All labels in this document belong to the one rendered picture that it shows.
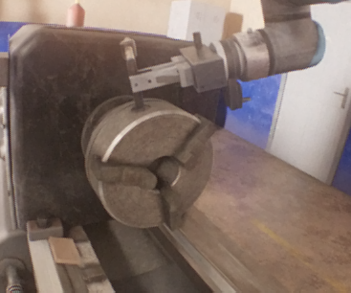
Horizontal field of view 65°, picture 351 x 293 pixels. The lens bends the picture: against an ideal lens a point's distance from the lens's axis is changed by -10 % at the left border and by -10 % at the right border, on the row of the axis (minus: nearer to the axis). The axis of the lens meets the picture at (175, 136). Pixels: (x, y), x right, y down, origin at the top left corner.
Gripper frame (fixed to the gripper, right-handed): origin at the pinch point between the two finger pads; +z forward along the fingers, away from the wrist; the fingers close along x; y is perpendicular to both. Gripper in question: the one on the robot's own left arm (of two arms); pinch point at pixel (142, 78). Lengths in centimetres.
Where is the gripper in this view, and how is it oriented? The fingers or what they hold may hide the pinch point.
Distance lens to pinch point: 53.8
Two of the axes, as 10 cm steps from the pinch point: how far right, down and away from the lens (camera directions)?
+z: -9.7, 2.4, -0.3
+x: 1.4, 4.5, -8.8
